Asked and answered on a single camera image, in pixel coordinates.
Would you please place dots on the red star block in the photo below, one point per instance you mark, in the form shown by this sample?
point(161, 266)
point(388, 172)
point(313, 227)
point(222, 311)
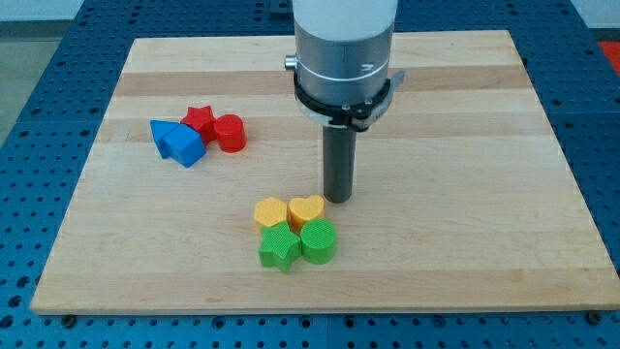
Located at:
point(202, 121)

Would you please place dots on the red cylinder block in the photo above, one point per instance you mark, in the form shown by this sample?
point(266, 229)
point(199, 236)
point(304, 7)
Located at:
point(230, 133)

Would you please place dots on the blue triangle block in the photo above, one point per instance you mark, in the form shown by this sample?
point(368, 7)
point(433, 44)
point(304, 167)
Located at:
point(159, 129)

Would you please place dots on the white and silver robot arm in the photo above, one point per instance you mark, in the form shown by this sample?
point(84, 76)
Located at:
point(340, 65)

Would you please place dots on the light wooden board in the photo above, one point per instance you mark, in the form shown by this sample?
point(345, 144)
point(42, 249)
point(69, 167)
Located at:
point(463, 199)

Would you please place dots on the yellow heart block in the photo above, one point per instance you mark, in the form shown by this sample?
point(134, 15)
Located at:
point(303, 210)

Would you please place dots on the yellow hexagon block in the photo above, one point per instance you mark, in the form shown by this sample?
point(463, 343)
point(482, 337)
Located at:
point(269, 213)

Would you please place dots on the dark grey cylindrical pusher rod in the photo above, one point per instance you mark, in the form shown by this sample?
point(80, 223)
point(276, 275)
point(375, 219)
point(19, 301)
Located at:
point(339, 149)

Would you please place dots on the blue perforated metal table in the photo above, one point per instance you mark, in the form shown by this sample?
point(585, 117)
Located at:
point(43, 155)

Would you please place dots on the blue cube block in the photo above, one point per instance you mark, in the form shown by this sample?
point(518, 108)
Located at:
point(184, 145)

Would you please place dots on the green star block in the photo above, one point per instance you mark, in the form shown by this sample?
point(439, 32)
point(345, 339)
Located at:
point(280, 247)

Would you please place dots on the green cylinder block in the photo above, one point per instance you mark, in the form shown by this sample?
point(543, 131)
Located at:
point(318, 239)

